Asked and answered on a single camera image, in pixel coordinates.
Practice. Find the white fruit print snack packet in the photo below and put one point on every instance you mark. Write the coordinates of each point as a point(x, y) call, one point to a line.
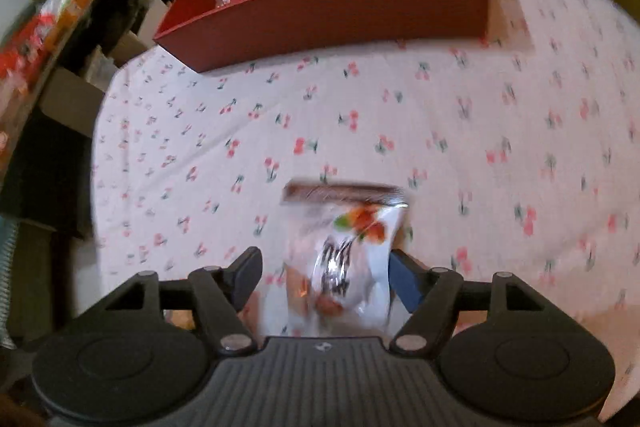
point(350, 247)

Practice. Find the red plastic bag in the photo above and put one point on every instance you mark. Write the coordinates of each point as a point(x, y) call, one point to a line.
point(30, 47)

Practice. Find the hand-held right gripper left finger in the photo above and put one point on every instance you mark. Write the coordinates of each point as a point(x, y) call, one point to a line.
point(247, 278)

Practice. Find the cherry print tablecloth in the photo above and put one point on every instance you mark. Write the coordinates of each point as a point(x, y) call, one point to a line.
point(450, 132)

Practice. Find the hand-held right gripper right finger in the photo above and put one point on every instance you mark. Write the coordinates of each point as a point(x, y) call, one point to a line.
point(405, 283)

